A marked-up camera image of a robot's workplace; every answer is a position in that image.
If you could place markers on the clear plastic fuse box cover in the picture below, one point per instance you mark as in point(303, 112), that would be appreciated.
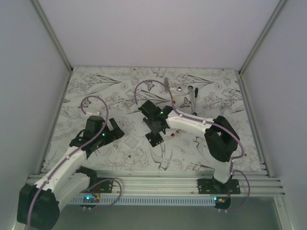
point(131, 142)

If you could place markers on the metal bracket block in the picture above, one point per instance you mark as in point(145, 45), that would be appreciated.
point(166, 84)

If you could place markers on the right aluminium corner post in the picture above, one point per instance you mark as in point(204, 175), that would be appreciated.
point(264, 33)

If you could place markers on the left controller board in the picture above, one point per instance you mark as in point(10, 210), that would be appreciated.
point(91, 199)

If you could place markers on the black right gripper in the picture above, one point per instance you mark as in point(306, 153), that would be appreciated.
point(157, 130)

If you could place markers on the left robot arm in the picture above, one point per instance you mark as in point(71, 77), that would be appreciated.
point(40, 204)

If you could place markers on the aluminium frame rail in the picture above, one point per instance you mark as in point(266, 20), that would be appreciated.
point(185, 182)

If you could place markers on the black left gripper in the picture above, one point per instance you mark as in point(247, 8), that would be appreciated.
point(113, 134)

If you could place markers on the black fuse box base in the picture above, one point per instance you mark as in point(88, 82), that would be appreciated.
point(154, 139)

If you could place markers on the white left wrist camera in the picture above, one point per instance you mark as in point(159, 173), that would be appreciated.
point(93, 114)

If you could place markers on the right controller board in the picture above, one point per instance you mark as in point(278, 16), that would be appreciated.
point(221, 199)

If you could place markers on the ratchet wrench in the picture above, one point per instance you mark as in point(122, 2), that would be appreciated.
point(191, 90)

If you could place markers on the left aluminium corner post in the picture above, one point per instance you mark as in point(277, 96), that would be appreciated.
point(52, 35)

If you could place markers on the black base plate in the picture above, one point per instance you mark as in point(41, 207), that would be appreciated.
point(212, 186)
point(103, 186)

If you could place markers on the silver open end wrench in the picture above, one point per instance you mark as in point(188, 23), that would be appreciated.
point(222, 109)

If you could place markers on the controller board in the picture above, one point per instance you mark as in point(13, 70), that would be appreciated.
point(91, 199)
point(221, 199)

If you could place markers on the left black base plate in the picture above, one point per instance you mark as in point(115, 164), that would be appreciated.
point(103, 186)

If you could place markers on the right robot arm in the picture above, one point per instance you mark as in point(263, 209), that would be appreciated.
point(222, 141)

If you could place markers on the white slotted cable duct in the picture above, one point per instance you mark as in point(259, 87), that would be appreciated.
point(133, 200)

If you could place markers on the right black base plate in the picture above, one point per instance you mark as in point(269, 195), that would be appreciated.
point(212, 186)

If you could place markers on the aluminium corner post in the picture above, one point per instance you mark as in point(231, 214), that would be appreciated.
point(264, 33)
point(52, 35)

